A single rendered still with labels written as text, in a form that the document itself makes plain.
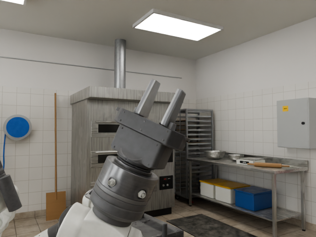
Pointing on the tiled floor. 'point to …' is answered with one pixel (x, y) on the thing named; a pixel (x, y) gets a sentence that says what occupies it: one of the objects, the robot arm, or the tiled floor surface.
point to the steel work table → (276, 212)
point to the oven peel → (57, 211)
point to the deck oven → (77, 154)
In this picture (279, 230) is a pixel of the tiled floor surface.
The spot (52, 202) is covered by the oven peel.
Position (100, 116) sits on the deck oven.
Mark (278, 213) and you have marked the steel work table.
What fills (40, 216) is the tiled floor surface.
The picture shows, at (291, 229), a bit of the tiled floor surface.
